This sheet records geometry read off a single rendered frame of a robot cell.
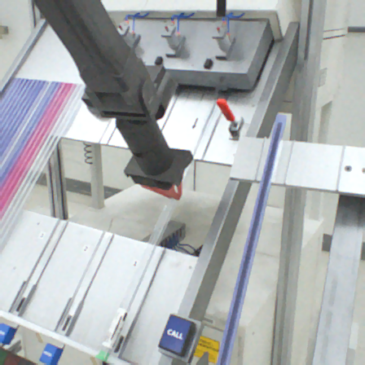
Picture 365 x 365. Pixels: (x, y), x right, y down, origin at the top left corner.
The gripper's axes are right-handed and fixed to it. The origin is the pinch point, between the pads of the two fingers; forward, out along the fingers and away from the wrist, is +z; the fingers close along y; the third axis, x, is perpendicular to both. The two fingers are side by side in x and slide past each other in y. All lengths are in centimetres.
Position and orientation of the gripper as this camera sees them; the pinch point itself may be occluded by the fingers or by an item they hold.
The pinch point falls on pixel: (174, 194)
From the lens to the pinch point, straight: 83.5
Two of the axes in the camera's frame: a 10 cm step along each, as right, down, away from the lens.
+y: -8.7, -1.7, 4.7
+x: -4.0, 8.0, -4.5
